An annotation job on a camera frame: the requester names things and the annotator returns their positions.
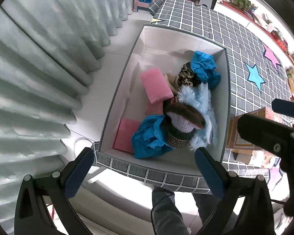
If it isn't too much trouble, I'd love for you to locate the pink foam sponge block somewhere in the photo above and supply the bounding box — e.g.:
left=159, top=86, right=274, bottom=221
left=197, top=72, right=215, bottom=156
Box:
left=140, top=67, right=174, bottom=104

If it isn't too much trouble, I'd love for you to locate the green pleated curtain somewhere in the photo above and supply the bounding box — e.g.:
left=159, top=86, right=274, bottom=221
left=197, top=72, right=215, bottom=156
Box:
left=0, top=0, right=133, bottom=234

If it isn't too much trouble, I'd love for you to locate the blue cloth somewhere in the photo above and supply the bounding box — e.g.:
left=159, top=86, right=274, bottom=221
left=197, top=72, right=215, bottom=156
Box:
left=191, top=51, right=221, bottom=90
left=131, top=115, right=174, bottom=159

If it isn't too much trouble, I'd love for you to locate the person's leg in jeans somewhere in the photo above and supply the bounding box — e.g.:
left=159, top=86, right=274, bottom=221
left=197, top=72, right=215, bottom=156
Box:
left=151, top=187, right=219, bottom=235

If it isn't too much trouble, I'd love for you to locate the grey checkered play mat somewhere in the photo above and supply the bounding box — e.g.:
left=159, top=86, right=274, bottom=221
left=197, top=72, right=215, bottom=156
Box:
left=96, top=0, right=290, bottom=193

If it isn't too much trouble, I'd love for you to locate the grey white storage box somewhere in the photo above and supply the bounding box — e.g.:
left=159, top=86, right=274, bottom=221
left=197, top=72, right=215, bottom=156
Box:
left=97, top=23, right=232, bottom=177

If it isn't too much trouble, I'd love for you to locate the white low cabinet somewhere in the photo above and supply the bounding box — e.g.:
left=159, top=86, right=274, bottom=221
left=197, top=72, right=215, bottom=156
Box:
left=217, top=0, right=294, bottom=67

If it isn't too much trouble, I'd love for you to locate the light blue fluffy duster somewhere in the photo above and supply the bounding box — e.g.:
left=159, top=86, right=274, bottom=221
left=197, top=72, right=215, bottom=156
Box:
left=178, top=83, right=218, bottom=151

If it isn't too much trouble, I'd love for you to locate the leopard print scrunchie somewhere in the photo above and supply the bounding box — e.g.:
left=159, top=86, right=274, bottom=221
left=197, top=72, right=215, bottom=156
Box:
left=175, top=61, right=201, bottom=87

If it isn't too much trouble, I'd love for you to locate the brown purple knitted hat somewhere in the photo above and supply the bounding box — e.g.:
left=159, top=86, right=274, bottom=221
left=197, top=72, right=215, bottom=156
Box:
left=162, top=99, right=206, bottom=148

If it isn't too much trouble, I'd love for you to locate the red printed cardboard box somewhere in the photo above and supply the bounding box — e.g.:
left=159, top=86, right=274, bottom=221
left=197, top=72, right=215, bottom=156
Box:
left=226, top=107, right=286, bottom=151

